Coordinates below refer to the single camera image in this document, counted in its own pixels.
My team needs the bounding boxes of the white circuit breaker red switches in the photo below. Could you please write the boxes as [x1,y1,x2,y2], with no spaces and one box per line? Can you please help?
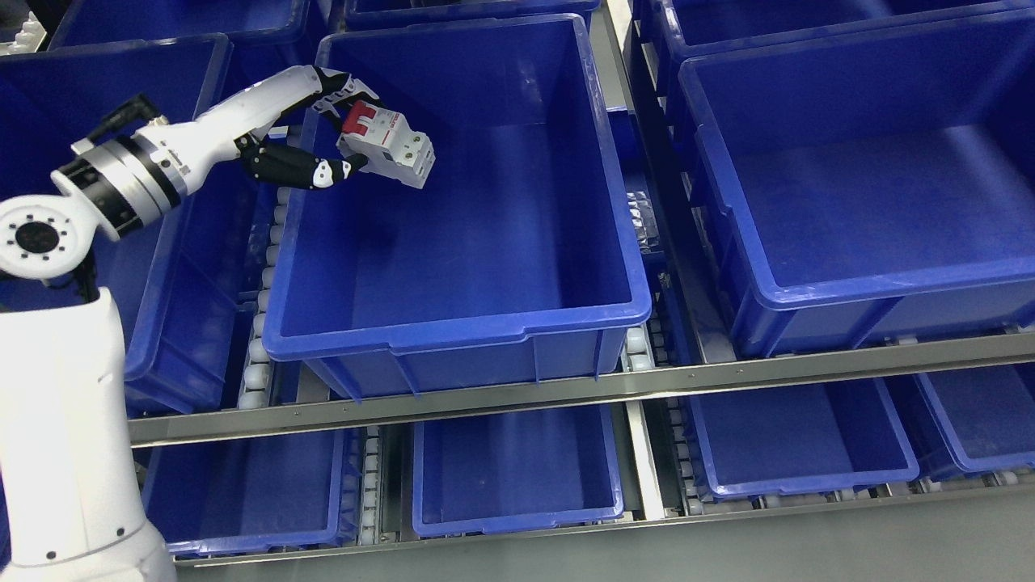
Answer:
[336,108,436,190]

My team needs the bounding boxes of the blue bin far right lower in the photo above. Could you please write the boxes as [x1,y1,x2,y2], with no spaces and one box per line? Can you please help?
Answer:
[885,362,1034,481]

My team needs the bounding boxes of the blue bin top centre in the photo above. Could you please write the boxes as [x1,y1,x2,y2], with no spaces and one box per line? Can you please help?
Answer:
[344,1,602,31]

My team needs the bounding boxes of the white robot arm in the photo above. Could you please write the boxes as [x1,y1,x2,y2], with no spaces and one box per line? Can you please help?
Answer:
[2,65,381,581]

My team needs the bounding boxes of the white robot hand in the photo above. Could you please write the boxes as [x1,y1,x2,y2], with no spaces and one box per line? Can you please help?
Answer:
[150,65,381,196]

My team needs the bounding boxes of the blue bin lower centre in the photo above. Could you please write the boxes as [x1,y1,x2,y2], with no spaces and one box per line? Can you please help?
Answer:
[412,405,625,539]

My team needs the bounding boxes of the metal roller shelf rack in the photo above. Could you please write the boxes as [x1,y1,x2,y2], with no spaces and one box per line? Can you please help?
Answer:
[129,1,1034,581]

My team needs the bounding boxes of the large blue bin right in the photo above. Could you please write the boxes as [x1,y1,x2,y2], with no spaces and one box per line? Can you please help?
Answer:
[676,5,1034,357]

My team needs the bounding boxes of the blue bin lower left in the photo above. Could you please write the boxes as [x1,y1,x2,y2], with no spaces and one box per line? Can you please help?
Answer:
[142,428,362,559]

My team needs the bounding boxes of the large blue bin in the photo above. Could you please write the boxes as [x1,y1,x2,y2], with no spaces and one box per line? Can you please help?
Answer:
[676,5,1034,357]
[261,14,651,401]

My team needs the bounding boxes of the large blue bin centre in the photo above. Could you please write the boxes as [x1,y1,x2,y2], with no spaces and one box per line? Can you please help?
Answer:
[261,14,651,401]

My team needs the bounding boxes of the blue bin top left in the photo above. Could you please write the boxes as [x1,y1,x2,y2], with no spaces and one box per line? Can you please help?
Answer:
[51,1,344,82]

